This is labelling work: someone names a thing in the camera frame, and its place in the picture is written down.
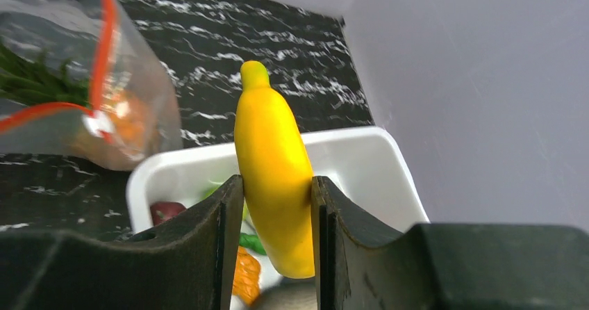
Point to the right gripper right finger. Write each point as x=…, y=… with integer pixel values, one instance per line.
x=362, y=263

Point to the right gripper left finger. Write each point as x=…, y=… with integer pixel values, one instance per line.
x=187, y=262

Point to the white plastic bin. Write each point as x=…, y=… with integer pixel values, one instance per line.
x=364, y=163

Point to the yellow toy banana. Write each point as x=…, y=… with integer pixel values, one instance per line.
x=277, y=173

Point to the clear zip bag orange zipper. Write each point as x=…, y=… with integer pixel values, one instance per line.
x=105, y=48

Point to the orange toy habanero pepper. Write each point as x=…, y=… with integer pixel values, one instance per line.
x=246, y=277

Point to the dark red toy fruit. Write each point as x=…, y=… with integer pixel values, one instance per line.
x=163, y=211

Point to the green toy bean pod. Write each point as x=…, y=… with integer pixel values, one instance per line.
x=249, y=240

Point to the grey toy fish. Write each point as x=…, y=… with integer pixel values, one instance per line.
x=301, y=296

